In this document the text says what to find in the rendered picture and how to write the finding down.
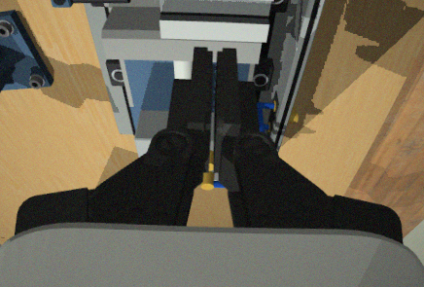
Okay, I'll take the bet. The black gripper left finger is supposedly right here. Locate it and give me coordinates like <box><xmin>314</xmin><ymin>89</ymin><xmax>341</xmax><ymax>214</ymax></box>
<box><xmin>15</xmin><ymin>47</ymin><xmax>213</xmax><ymax>234</ymax></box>

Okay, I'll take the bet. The dark grey slotted block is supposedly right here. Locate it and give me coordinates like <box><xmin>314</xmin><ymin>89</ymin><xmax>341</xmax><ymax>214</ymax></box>
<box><xmin>159</xmin><ymin>0</ymin><xmax>274</xmax><ymax>43</ymax></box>

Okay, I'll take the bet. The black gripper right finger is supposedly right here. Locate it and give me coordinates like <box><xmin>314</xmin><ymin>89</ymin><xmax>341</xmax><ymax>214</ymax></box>
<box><xmin>213</xmin><ymin>48</ymin><xmax>403</xmax><ymax>244</ymax></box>

